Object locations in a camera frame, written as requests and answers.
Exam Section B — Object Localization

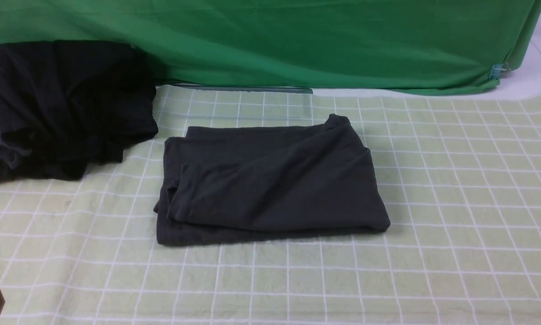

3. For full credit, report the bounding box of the gray long-sleeve top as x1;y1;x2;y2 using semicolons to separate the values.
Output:
154;114;390;247

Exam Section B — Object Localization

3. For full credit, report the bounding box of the black garment pile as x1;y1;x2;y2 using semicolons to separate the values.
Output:
0;40;159;182

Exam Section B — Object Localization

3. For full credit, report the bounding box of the green backdrop cloth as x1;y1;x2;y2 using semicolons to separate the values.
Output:
0;0;541;95

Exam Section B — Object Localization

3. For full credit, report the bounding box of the green checkered table mat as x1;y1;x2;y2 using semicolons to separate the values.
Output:
0;86;541;325

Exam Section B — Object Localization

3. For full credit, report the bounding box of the blue binder clip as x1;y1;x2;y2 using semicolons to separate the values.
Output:
489;62;512;80

